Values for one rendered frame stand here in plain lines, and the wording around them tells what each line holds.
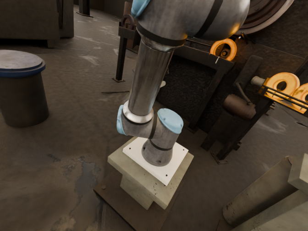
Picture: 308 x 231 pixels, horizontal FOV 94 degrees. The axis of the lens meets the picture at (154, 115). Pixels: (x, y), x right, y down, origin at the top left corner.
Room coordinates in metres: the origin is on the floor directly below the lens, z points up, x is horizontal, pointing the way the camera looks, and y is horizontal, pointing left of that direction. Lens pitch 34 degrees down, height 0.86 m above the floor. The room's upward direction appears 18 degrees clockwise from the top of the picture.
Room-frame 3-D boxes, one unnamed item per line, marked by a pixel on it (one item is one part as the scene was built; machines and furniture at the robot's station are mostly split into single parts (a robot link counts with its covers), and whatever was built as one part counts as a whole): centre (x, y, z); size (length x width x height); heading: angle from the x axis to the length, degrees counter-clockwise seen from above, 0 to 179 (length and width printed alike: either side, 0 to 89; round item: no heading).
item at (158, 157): (0.48, -0.07, 0.37); 0.15 x 0.15 x 0.10
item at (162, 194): (0.48, -0.07, 0.28); 0.32 x 0.32 x 0.04; 67
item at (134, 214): (0.48, -0.07, 0.13); 0.40 x 0.40 x 0.26; 67
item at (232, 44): (1.29, -0.36, 0.75); 0.18 x 0.03 x 0.18; 63
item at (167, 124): (0.49, -0.06, 0.49); 0.13 x 0.12 x 0.14; 102
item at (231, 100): (1.01, -0.58, 0.27); 0.22 x 0.13 x 0.53; 61
